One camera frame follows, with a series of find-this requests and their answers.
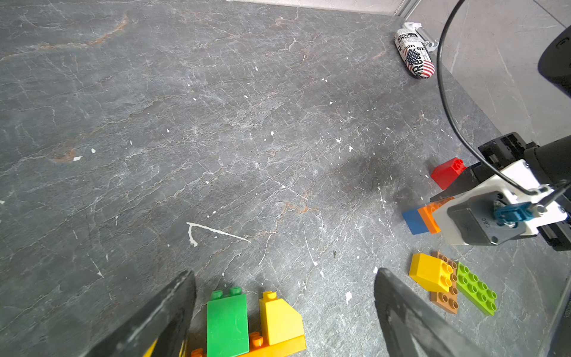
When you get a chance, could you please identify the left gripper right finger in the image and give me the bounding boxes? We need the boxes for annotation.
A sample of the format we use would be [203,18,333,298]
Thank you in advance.
[374,268,486,356]

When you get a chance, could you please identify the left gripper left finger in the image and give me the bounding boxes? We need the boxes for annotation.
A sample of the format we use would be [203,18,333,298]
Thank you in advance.
[83,270,196,356]

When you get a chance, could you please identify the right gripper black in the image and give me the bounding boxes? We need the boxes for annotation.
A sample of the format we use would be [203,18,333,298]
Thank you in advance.
[430,132,538,202]

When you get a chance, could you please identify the red lego brick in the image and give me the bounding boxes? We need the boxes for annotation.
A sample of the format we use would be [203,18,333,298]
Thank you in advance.
[431,158,466,190]

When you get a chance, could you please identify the yellow lego brick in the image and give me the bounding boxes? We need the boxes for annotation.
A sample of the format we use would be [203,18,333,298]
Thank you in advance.
[409,253,454,293]
[259,292,305,346]
[144,340,187,357]

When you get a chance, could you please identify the brown lego plate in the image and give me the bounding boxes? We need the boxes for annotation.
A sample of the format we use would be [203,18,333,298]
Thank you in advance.
[430,251,459,315]

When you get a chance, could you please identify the dark green lego brick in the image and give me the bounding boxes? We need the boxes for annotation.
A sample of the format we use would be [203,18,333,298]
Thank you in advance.
[207,287,250,356]

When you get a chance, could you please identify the light green lego plate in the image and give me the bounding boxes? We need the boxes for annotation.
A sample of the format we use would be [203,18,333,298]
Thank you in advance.
[457,263,498,316]

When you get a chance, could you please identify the small blue lego brick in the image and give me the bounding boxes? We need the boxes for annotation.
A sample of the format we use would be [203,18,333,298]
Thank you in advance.
[402,208,429,235]

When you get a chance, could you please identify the orange 2x4 lego plate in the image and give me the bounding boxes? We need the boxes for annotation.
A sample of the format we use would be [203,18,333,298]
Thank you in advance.
[187,333,307,356]

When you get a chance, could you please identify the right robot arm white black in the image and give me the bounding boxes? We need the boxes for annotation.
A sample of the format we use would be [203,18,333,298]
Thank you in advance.
[431,28,570,251]

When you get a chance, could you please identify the flag pattern can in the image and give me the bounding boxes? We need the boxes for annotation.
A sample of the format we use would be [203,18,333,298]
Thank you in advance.
[394,22,440,79]

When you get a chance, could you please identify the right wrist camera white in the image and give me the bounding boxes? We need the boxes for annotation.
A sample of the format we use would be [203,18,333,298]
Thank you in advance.
[433,160,570,245]

